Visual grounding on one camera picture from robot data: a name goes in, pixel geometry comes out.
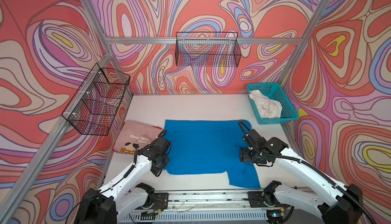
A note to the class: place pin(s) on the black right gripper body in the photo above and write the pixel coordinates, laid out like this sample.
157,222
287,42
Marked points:
251,155

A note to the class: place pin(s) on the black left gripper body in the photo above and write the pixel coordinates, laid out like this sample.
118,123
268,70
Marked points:
164,163

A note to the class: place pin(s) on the blue t shirt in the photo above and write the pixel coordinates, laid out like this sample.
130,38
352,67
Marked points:
209,147

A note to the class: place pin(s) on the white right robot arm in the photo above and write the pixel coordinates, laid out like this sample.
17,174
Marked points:
332,201

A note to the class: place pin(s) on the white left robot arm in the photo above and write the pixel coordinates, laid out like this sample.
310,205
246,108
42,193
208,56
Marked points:
122,184

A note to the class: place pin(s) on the pink folded t shirt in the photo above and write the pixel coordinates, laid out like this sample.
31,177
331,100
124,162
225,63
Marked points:
135,136

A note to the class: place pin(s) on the white crumpled t shirt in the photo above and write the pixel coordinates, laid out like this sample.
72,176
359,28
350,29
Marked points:
267,108

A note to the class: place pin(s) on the teal plastic basket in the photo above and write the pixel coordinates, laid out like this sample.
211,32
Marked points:
275,92

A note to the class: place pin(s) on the black wire basket left wall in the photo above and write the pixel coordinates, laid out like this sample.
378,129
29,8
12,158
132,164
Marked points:
100,96

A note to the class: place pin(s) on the black wire basket wall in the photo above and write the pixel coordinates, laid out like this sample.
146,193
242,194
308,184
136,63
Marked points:
100,96
224,53

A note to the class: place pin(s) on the aluminium left diagonal frame bar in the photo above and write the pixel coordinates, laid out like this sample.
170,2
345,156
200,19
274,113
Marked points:
20,188

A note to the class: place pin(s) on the black wire basket back wall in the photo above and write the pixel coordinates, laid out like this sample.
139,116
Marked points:
224,53

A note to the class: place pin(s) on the aluminium horizontal frame bar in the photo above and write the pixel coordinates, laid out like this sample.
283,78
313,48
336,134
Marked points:
172,40

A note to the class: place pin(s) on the aluminium right frame post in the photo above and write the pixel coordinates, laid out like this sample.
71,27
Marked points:
294,58

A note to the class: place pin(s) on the aluminium corner frame post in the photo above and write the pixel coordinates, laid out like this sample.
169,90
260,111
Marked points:
94,19

